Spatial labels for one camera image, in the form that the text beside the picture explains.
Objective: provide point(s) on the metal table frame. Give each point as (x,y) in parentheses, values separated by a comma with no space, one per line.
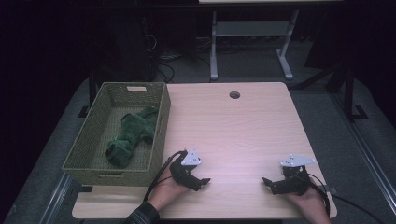
(249,29)

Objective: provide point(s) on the black table grommet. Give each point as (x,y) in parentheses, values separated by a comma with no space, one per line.
(234,95)

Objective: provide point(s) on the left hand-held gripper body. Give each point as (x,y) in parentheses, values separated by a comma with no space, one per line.
(182,172)

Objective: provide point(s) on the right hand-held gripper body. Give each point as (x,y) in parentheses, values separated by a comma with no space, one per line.
(294,180)

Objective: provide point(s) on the dark computer tower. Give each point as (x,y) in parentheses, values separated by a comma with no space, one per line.
(124,46)

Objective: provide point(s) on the aluminium floor rail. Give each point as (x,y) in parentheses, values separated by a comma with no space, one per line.
(367,155)
(54,199)

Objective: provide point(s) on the person's right hand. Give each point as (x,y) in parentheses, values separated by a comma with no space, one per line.
(306,202)

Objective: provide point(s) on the black stand leg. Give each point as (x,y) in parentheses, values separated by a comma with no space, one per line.
(350,93)

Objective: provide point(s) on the person's left hand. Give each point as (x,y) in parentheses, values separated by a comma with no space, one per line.
(168,191)

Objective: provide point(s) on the green woven basket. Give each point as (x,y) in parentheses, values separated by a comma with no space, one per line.
(88,133)

